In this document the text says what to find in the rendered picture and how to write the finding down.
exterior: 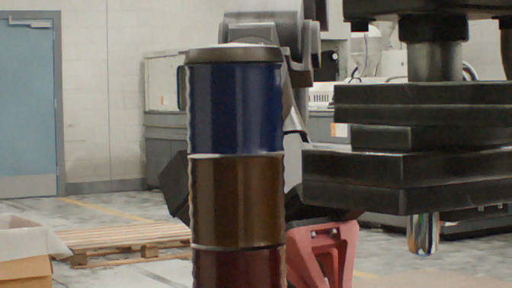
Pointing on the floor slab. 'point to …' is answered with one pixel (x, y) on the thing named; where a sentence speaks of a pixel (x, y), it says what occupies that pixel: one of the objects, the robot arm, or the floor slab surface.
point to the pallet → (124, 242)
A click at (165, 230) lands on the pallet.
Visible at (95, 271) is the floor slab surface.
